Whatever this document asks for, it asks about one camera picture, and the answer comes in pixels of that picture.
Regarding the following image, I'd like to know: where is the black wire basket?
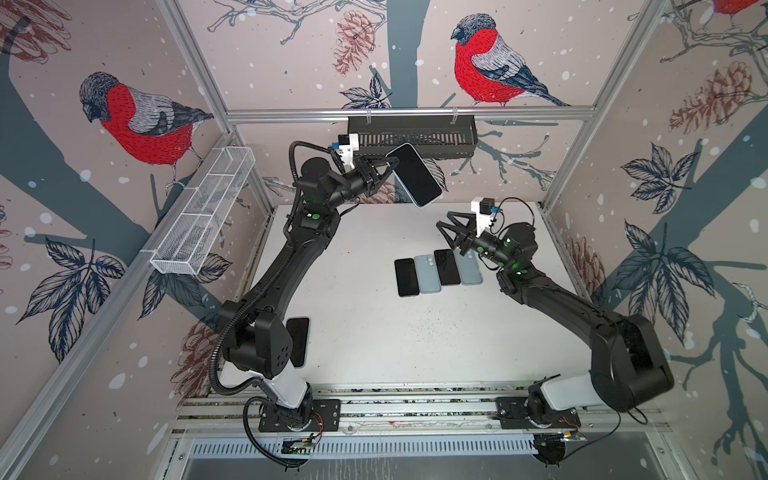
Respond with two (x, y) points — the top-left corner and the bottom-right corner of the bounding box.
(347, 115), (478, 159)

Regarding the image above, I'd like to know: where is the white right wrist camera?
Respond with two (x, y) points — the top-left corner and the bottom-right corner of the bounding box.
(470, 197), (498, 237)

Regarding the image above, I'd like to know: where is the bare black phone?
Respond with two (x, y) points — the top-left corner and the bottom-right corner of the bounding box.
(433, 249), (461, 286)
(394, 258), (420, 297)

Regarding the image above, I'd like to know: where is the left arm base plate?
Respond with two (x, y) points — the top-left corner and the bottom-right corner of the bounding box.
(258, 399), (341, 433)

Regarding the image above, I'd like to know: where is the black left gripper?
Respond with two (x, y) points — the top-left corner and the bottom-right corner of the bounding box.
(324, 158), (397, 214)

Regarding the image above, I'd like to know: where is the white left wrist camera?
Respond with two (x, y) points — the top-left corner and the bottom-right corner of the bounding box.
(331, 133), (360, 173)

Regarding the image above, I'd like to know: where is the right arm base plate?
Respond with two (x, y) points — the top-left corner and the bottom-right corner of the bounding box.
(493, 396), (581, 430)

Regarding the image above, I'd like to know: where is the white mesh tray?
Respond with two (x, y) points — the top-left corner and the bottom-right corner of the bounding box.
(150, 146), (255, 275)

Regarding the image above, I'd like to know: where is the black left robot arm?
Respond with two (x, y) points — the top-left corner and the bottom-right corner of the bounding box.
(208, 157), (395, 425)

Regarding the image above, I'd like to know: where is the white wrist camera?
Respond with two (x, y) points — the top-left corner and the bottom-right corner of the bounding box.
(331, 133), (360, 173)
(470, 197), (498, 237)

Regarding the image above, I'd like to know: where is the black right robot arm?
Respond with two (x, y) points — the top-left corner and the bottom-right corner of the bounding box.
(436, 211), (674, 413)

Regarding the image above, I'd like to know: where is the light blue case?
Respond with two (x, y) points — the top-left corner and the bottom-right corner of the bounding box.
(414, 254), (442, 294)

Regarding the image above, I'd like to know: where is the black right thin cable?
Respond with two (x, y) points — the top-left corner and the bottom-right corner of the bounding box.
(491, 196), (649, 463)

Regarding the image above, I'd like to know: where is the aluminium mounting rail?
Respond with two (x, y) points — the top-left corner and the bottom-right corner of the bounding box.
(173, 383), (667, 438)

